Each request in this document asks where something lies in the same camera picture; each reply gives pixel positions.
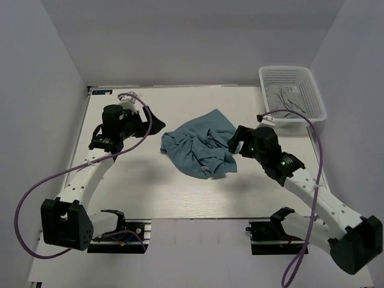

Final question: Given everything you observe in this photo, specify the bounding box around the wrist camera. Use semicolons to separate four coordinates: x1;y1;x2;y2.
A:
256;115;275;128
117;91;142;113

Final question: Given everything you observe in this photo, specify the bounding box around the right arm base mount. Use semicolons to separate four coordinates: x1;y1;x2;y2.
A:
245;219;304;256

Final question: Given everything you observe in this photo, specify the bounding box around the white plastic basket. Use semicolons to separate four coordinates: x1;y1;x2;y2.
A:
259;66;327;127

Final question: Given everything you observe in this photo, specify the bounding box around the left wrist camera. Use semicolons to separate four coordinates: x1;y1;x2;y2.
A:
117;91;142;113

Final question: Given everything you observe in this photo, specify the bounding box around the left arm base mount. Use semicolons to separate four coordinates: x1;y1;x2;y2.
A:
87;220;152;254

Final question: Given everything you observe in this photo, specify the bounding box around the grey t-shirt in basket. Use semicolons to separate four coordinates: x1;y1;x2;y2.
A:
265;85;307;115

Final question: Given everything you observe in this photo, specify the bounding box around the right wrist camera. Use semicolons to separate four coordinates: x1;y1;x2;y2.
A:
256;115;275;128

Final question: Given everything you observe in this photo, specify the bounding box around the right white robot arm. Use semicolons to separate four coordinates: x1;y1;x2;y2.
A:
227;125;383;275

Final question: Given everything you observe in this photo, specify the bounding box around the blue t-shirt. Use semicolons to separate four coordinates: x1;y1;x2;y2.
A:
160;109;237;179

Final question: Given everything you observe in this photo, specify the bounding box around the blue label sticker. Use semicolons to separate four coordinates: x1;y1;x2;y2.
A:
91;89;113;95

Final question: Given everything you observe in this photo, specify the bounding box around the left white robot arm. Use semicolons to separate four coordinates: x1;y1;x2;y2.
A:
41;104;166;251

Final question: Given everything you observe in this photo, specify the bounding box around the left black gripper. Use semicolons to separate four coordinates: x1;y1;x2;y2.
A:
118;106;166;140

